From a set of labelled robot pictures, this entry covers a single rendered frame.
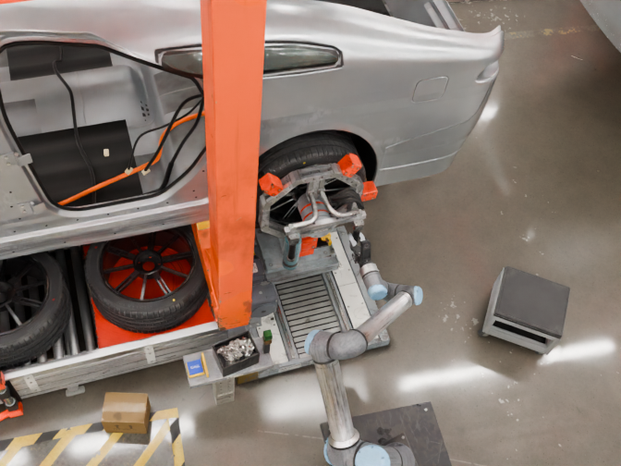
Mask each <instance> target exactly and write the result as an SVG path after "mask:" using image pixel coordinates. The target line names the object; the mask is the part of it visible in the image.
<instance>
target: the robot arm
mask: <svg viewBox="0 0 621 466"><path fill-rule="evenodd" d="M348 239H349V246H350V249H351V250H352V251H353V252H354V254H355V255H354V254H353V253H352V257H353V256H355V257H354V258H353V260H354V259H355V260H354V262H355V264H359V268H360V270H359V273H360V275H361V278H362V280H363V282H364V285H365V287H366V289H367V291H368V295H369V296H370V298H371V299H372V300H385V301H387V303H386V304H385V305H384V306H383V307H382V308H381V309H379V310H378V311H377V312H376V313H374V314H373V315H372V316H371V317H370V318H368V319H367V320H366V321H365V322H364V323H362V324H361V325H360V326H359V327H357V328H352V329H349V330H348V331H347V332H345V333H340V334H338V333H333V332H328V331H322V330H312V331H311V332H310V333H309V334H308V336H307V338H306V340H305V346H304V348H305V351H306V353H307V354H309V355H311V356H312V359H313V362H314V365H315V369H316V373H317V377H318V381H319V385H320V389H321V392H322V397H323V404H324V407H325V412H326V416H327V420H328V423H329V427H330V432H331V434H330V435H329V437H328V438H327V440H326V444H325V445H324V456H325V459H326V461H327V462H328V463H329V464H331V465H333V466H415V459H414V456H413V453H412V451H411V450H410V449H409V447H407V446H406V445H404V444H402V443H397V442H394V443H390V444H388V445H386V446H379V445H375V444H373V443H369V442H366V441H362V440H360V437H359V432H358V430H356V429H355V428H354V427H353V423H352V419H351V415H350V410H349V407H348V402H347V394H346V390H345V386H344V382H343V377H342V374H341V369H340V365H339V360H346V359H350V358H354V357H356V356H359V355H360V354H361V353H363V352H364V351H365V350H366V349H367V348H368V345H369V343H370V342H371V341H372V340H373V339H374V338H375V337H377V336H378V335H379V334H380V333H381V332H382V331H383V330H384V329H386V328H387V327H388V326H389V325H390V324H391V323H393V322H394V320H395V319H396V318H397V317H398V316H400V315H401V314H402V313H403V312H404V311H405V310H406V309H408V308H409V307H411V306H412V305H413V304H416V305H420V304H421V301H422V289H421V288H420V287H416V286H408V285H400V284H393V283H388V282H386V281H384V280H382V278H381V275H380V273H379V270H378V269H377V266H376V264H374V263H373V262H369V261H370V260H371V243H370V242H369V240H368V239H366V238H365V237H364V236H363V235H362V234H361V233H360V234H359V239H360V246H358V245H357V242H356V241H355V240H354V238H353V236H352V233H350V232H349V234H348ZM356 245H357V247H356Z"/></svg>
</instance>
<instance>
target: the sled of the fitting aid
mask: <svg viewBox="0 0 621 466"><path fill-rule="evenodd" d="M328 244H329V246H328V248H329V251H330V253H331V255H332V256H331V260H327V261H322V262H318V263H314V264H307V265H302V266H299V267H297V268H296V269H294V270H282V271H278V272H273V273H270V274H267V273H266V270H265V266H264V263H263V260H262V256H261V253H260V250H259V247H258V244H257V241H256V239H255V238H254V255H257V256H258V257H260V258H261V261H262V266H263V269H264V272H265V274H266V277H267V281H270V282H272V283H273V284H277V283H281V282H286V281H289V280H293V279H298V278H302V277H305V276H313V275H318V274H321V273H325V272H330V271H334V270H337V269H338V267H339V264H340V263H339V261H338V258H337V255H336V253H335V249H334V246H333V244H332V241H331V239H329V242H328Z"/></svg>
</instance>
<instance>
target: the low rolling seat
mask: <svg viewBox="0 0 621 466"><path fill-rule="evenodd" d="M569 295H570V287H567V286H564V285H562V284H559V283H556V282H553V281H551V280H548V279H545V278H542V277H539V276H535V275H533V274H530V273H527V272H524V271H521V270H518V269H516V268H513V267H510V266H506V267H504V268H503V270H502V272H501V273H500V275H499V277H497V279H496V281H495V282H494V284H493V288H492V290H491V298H490V301H489V305H488V309H487V313H486V316H485V321H484V325H483V329H480V330H479V331H478V334H479V336H480V337H487V336H489V335H492V336H495V337H499V338H501V339H504V340H507V341H509V342H512V343H515V344H518V345H520V346H522V347H525V348H528V349H531V350H535V353H537V354H540V355H542V354H546V355H548V354H549V353H550V352H551V351H552V350H553V348H554V347H555V346H556V345H557V344H558V343H559V342H560V340H561V337H562V336H563V333H564V327H565V321H566V311H567V306H568V301H569Z"/></svg>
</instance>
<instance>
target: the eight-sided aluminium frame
mask: <svg viewBox="0 0 621 466"><path fill-rule="evenodd" d="M314 173H316V174H314ZM310 174H311V175H310ZM328 178H338V179H339V180H341V181H343V182H345V183H347V184H348V185H350V186H351V188H352V189H353V190H354V191H355V192H356V193H358V194H359V196H360V198H361V195H362V192H363V190H364V189H363V188H364V184H363V182H362V180H361V177H360V176H358V175H356V174H354V175H353V176H352V177H351V178H350V177H347V176H344V175H343V173H342V170H341V168H340V165H339V164H337V163H333V164H331V163H330V164H328V165H323V166H315V167H310V168H304V169H300V170H295V171H292V172H290V173H288V174H287V175H286V176H285V177H284V178H282V179H281V183H282V185H283V188H284V189H283V190H282V191H281V192H279V193H278V194H277V195H275V196H274V197H273V196H271V195H269V194H266V193H263V194H262V195H261V196H260V199H259V201H260V205H259V218H258V220H259V221H258V222H259V225H260V228H261V231H263V232H264V233H268V234H271V235H273V236H276V237H278V238H280V239H285V234H284V231H283V230H284V227H285V226H282V225H280V224H277V223H275V222H273V221H271V220H269V219H270V207H271V205H273V204H274V203H275V202H277V201H278V200H279V199H281V198H282V197H283V196H285V195H286V194H287V193H288V192H290V191H291V190H293V189H294V188H295V187H296V186H297V185H300V184H304V183H309V182H312V181H313V182H314V181H319V180H322V179H328ZM358 209H359V208H358V206H357V204H356V203H355V202H349V203H345V204H344V205H342V206H341V207H339V208H338V209H337V210H336V211H337V212H339V213H346V212H351V211H355V210H358ZM299 235H300V236H301V237H302V238H306V237H309V236H310V235H309V233H308V231H304V232H300V233H299Z"/></svg>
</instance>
